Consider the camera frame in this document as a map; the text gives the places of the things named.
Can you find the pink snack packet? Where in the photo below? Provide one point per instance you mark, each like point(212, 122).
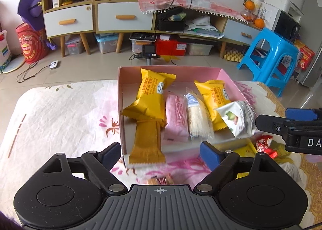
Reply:
point(176, 119)

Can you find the low wooden drawer cabinet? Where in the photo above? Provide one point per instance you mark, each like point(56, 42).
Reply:
point(125, 17)

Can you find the curved wooden shelf cabinet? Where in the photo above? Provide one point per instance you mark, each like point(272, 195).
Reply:
point(241, 31)

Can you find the blue plastic stool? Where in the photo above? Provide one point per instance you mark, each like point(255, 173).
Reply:
point(271, 54)

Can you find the red storage box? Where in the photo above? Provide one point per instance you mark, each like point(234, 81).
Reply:
point(171, 46)

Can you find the red gift boxes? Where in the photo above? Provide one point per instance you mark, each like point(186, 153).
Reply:
point(305, 56)

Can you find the white floor adapter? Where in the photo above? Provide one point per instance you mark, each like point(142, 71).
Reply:
point(53, 65)

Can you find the white red shopping bag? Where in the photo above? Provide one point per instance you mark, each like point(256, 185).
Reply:
point(4, 49)

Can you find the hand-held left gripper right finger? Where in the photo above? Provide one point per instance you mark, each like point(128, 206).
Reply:
point(208, 152)

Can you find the pink cardboard box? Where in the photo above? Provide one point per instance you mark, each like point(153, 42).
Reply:
point(181, 75)

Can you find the round white board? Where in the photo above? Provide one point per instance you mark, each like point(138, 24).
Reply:
point(11, 65)

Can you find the orange fruit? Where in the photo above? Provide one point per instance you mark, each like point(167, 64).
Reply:
point(249, 4)
point(259, 23)

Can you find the large red candy packet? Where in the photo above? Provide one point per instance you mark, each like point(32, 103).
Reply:
point(264, 143)

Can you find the clear bin with snacks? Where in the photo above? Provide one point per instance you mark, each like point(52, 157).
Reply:
point(198, 49)

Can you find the camera on tripod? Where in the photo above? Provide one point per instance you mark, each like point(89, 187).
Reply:
point(148, 51)

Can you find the small brown biscuit packet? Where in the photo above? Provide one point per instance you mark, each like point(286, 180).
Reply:
point(161, 179)

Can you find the white foam boxes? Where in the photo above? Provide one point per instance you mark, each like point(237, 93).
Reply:
point(279, 2)

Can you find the pink fringed cloth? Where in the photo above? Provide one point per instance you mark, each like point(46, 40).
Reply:
point(163, 0)

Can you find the grey refrigerator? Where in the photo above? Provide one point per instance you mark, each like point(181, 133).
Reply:
point(313, 44)

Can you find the yellow egg tray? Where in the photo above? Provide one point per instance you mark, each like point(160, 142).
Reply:
point(233, 55)

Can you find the yellow packet with blue label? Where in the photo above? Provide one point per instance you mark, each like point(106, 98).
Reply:
point(249, 149)

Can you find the tall wooden drawer cabinet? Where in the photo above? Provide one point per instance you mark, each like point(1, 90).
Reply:
point(68, 21)

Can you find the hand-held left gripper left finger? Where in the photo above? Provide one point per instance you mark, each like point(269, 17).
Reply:
point(112, 152)

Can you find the black microwave oven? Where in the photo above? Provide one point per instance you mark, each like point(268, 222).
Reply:
point(286, 26)

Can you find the white green nut packet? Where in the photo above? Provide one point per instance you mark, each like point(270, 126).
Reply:
point(239, 119)

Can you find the clear white cracker packet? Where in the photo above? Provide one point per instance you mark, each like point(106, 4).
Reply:
point(198, 117)

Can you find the yellow cake packet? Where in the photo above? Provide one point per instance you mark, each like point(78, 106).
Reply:
point(151, 96)
point(213, 96)

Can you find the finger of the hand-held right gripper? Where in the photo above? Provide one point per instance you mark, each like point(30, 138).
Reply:
point(299, 114)
point(271, 123)

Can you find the clear storage bin blue lid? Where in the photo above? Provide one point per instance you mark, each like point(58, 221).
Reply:
point(105, 44)

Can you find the black flat device box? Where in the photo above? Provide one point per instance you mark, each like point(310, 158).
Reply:
point(143, 37)

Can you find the red round bucket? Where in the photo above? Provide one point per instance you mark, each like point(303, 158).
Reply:
point(31, 44)

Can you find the purple plush toy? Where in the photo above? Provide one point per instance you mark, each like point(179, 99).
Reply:
point(32, 11)

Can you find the gold foil packet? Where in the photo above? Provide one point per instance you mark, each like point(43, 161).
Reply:
point(147, 144)

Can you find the black bag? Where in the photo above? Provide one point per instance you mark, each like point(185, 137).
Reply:
point(171, 22)

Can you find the stack of papers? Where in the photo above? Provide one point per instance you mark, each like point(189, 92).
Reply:
point(203, 27)

